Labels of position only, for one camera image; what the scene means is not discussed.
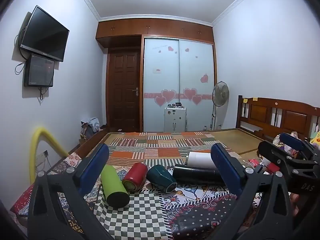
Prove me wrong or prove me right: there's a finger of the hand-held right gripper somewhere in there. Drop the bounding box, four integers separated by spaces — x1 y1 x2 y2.
279 132 320 161
257 140 318 173

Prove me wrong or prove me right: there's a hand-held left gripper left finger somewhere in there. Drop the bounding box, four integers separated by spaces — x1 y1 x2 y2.
27 143 113 240

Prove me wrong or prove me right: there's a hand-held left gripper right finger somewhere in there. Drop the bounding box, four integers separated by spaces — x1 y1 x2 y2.
211 142 295 240

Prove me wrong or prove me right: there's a white cup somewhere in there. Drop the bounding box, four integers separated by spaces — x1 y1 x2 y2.
185 151 218 169

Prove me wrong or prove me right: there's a green cup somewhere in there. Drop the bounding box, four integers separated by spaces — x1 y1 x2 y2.
100 165 131 209

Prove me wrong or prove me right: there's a red cup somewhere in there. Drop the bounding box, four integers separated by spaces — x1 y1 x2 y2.
122 162 149 193

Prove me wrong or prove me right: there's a dark teal cup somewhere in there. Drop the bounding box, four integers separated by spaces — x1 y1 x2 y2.
146 164 178 194

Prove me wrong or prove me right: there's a person's right hand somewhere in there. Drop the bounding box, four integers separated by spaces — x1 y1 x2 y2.
289 192 301 217

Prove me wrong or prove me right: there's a small red packet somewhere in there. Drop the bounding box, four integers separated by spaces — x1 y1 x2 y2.
264 162 280 172

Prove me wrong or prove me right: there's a yellow plush toy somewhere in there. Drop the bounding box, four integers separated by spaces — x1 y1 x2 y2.
309 126 320 145

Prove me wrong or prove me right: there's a black cylindrical bottle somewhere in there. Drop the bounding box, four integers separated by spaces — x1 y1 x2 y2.
172 164 227 187

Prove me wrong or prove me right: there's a pile of clothes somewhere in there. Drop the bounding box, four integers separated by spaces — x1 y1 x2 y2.
80 117 102 140

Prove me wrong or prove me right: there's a colourful patterned bedsheet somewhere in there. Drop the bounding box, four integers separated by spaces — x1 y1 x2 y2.
10 152 260 240

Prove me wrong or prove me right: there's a dark dotted cloth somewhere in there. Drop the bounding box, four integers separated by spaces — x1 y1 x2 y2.
168 194 253 240

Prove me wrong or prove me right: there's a yellow foam tube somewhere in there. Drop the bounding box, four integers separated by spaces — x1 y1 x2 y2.
29 127 70 184

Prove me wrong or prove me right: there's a striped patchwork blanket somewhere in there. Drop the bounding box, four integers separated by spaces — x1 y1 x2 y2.
74 132 242 171

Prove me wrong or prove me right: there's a green checkered cloth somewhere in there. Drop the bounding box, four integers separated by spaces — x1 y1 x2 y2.
93 184 173 240

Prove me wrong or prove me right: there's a white small cabinet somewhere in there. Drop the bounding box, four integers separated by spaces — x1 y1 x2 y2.
163 106 187 133

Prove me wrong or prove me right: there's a standing electric fan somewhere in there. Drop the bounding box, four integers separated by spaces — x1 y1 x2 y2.
209 81 230 131

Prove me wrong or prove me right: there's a brown wooden door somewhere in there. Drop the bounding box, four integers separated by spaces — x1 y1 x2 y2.
107 49 142 133

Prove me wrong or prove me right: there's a wooden wardrobe with glass doors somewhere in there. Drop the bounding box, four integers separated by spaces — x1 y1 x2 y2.
96 18 218 133

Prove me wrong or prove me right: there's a white charging cable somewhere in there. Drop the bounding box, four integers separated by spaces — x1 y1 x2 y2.
240 156 264 169

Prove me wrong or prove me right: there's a wall power socket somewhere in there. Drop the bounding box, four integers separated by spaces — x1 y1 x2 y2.
35 150 50 166

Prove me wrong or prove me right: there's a small wall-mounted black monitor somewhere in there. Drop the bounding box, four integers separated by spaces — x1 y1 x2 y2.
24 53 56 88

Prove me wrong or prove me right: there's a black wall cable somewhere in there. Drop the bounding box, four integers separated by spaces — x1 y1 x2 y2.
14 24 30 76

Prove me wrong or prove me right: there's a wall-mounted black television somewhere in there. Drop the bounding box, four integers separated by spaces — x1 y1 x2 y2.
20 5 70 63

